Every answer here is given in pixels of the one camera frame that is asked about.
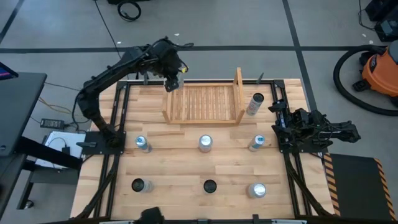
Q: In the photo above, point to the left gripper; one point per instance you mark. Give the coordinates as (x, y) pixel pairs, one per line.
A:
(166, 59)

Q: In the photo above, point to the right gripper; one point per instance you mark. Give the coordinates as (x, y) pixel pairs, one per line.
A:
(295, 119)

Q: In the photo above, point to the Peach Vibe Celsius can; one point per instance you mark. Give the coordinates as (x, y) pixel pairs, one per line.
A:
(210, 186)
(254, 107)

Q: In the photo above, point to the blue slim energy drink can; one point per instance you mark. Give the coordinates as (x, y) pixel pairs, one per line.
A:
(141, 142)
(257, 140)

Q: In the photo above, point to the white orange Spindrift can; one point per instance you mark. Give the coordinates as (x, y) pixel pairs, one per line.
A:
(205, 141)
(257, 189)

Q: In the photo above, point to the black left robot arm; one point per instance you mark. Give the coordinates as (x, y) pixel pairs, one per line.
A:
(105, 72)

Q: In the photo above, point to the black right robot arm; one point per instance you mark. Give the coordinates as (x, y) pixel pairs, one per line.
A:
(342, 133)

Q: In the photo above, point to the wooden slatted shelf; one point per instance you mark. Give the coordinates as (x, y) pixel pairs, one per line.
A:
(202, 102)

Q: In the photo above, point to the orange shop vacuum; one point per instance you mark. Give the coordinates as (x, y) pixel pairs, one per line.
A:
(381, 73)
(337, 74)

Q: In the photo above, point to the black hazard-striped floor mat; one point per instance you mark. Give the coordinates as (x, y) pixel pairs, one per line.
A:
(354, 186)

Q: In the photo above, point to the white metal bar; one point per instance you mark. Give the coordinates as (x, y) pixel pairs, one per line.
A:
(289, 222)
(118, 222)

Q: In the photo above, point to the white paper sheets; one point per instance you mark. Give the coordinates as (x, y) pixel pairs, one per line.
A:
(59, 140)

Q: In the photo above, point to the black power adapter brick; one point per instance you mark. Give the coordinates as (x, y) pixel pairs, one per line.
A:
(52, 123)

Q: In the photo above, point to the black equipment case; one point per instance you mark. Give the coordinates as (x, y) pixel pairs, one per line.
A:
(387, 29)

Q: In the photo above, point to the black desk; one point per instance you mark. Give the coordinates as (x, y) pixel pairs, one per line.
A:
(18, 105)

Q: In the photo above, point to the black computer monitor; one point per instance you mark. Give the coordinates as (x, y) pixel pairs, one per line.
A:
(6, 73)

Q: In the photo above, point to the black metal table frame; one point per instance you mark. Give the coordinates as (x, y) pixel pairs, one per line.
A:
(124, 105)

